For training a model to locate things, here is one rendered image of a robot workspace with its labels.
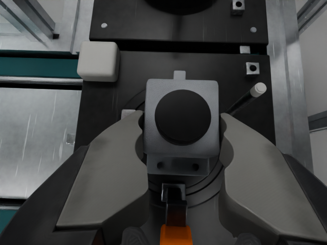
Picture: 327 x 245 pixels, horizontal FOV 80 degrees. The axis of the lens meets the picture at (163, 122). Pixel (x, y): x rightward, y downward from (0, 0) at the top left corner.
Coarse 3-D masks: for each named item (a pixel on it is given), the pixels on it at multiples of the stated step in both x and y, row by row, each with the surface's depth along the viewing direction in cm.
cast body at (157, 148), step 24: (168, 96) 10; (192, 96) 10; (216, 96) 12; (144, 120) 12; (168, 120) 10; (192, 120) 10; (216, 120) 11; (144, 144) 11; (168, 144) 11; (192, 144) 11; (216, 144) 11; (168, 168) 14; (192, 168) 14
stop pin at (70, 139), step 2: (68, 134) 24; (70, 134) 24; (72, 134) 24; (74, 134) 24; (68, 136) 24; (70, 136) 24; (72, 136) 24; (74, 136) 24; (68, 138) 24; (70, 138) 24; (72, 138) 24; (74, 138) 24; (68, 140) 24; (70, 140) 24; (72, 140) 24; (74, 140) 24; (66, 142) 24; (68, 142) 24; (70, 142) 24; (72, 142) 24; (68, 144) 24; (70, 144) 24; (72, 144) 24
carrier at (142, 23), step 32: (96, 0) 28; (128, 0) 27; (160, 0) 26; (192, 0) 26; (224, 0) 27; (256, 0) 27; (96, 32) 27; (128, 32) 26; (160, 32) 26; (192, 32) 26; (224, 32) 26; (256, 32) 26
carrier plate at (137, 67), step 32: (128, 64) 26; (160, 64) 25; (192, 64) 25; (224, 64) 25; (96, 96) 25; (128, 96) 25; (224, 96) 24; (96, 128) 24; (256, 128) 23; (160, 224) 22; (192, 224) 21
